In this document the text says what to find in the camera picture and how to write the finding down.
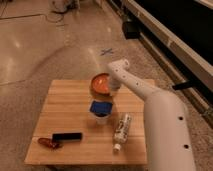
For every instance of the orange ceramic bowl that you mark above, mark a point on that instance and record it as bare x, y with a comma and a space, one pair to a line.
99, 83

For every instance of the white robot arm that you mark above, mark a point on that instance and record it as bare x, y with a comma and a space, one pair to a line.
167, 136

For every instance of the white cup with blue lid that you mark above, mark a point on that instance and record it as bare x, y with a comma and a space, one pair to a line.
101, 111

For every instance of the wooden slatted table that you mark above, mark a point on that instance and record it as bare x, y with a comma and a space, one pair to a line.
66, 110

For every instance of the clear plastic bottle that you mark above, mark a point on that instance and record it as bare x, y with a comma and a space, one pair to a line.
121, 132

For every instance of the black rectangular box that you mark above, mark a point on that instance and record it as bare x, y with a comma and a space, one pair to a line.
67, 136

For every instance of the black box on floor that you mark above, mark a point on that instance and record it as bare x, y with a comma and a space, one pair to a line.
130, 30

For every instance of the red glossy snack packet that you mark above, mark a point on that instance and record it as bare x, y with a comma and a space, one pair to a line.
49, 143

